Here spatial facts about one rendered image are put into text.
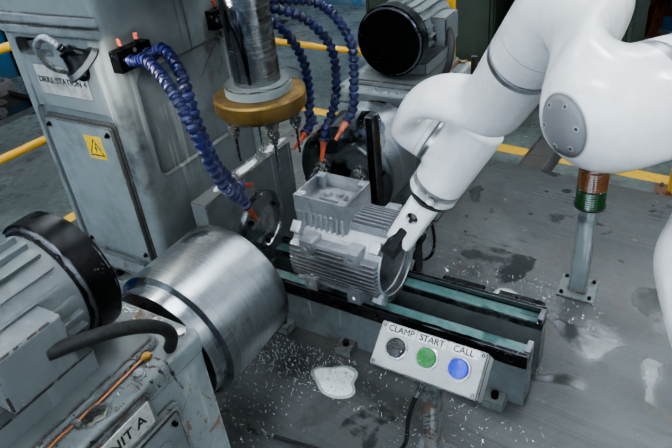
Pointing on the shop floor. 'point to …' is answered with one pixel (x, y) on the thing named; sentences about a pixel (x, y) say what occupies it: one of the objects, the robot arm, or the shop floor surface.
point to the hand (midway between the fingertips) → (392, 247)
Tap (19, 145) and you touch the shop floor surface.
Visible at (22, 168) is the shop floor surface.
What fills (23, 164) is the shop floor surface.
